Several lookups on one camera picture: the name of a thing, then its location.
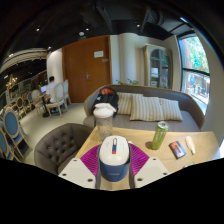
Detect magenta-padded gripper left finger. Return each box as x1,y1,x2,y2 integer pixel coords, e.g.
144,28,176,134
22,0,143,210
58,143,102,190

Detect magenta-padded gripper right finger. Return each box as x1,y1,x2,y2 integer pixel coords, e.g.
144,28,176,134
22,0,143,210
127,143,171,190

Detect white and blue computer mouse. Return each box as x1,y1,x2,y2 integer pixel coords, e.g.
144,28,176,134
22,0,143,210
97,134,132,183

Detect grey tufted armchair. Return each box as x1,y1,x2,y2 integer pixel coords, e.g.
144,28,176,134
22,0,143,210
33,122,94,176

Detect black and red flat box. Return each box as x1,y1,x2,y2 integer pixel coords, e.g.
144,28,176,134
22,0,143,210
168,140,187,160

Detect green drink can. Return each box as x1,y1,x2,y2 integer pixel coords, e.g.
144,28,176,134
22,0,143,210
151,120,169,151

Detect white tube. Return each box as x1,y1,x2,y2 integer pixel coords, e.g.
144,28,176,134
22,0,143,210
185,135,197,156

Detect clear shaker bottle white lid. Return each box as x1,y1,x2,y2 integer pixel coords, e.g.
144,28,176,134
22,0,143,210
92,102,115,144

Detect striped cushion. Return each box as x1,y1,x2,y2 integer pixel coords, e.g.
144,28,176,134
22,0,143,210
116,92,144,116
129,95,165,122
159,97,184,122

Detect grey curved sofa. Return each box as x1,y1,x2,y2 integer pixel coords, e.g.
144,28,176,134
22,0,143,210
83,84,206,133

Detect black backpack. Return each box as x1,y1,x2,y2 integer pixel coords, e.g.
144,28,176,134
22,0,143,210
94,86,120,118

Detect white dining chair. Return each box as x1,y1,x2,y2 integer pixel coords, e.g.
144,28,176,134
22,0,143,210
62,79,72,106
45,82,66,118

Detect blue upholstered chairs group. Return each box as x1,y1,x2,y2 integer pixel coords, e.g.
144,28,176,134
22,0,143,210
0,89,36,162

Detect person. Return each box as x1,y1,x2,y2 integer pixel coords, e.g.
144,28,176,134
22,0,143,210
44,75,60,118

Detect open laptop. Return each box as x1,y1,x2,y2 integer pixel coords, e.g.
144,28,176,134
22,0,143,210
39,84,49,95

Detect wooden door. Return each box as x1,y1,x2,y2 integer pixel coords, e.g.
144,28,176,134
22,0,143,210
61,35,113,104

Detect glass-front cabinet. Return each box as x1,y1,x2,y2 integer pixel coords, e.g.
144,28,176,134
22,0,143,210
143,43,174,91

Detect black-framed window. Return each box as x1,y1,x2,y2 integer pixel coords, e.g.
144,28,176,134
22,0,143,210
178,33,212,112

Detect white door sign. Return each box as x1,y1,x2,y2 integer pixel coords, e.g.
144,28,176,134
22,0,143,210
93,50,105,59

